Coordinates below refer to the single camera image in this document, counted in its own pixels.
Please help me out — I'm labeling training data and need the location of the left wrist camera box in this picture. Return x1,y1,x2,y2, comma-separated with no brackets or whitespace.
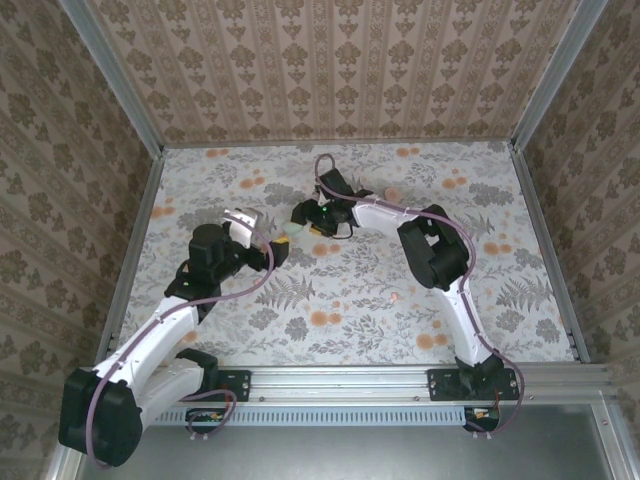
221,208,265,250

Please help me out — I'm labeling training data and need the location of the aluminium table side rail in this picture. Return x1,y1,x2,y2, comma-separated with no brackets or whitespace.
94,147,167,369
508,142,594,364

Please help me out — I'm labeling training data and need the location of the small wired connector board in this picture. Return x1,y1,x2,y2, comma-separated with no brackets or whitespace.
463,405,501,432
185,408,226,434

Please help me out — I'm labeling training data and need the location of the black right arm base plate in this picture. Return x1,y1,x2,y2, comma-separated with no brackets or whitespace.
428,368,521,403

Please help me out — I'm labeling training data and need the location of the grey metal sheet panel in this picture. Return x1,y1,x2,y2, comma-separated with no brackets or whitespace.
79,424,619,480

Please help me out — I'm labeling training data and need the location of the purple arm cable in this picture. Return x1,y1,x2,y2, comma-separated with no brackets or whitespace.
313,153,525,440
87,242,277,469

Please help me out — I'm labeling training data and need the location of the floral patterned table cover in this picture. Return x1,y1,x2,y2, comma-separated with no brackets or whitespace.
107,141,576,369

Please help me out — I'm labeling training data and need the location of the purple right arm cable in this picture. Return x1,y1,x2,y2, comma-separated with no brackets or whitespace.
313,153,525,440

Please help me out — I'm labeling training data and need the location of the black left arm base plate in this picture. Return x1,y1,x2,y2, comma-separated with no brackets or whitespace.
163,368,251,403

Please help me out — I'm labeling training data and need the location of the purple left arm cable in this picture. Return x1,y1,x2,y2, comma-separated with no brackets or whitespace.
87,242,277,469

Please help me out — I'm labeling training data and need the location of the aluminium corner post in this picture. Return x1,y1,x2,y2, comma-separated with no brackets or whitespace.
58,0,166,157
510,0,610,154

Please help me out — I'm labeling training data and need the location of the grey slotted cable duct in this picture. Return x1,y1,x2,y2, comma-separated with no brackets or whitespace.
144,404,469,428

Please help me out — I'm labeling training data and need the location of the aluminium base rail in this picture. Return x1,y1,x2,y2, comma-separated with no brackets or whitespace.
74,363,617,402

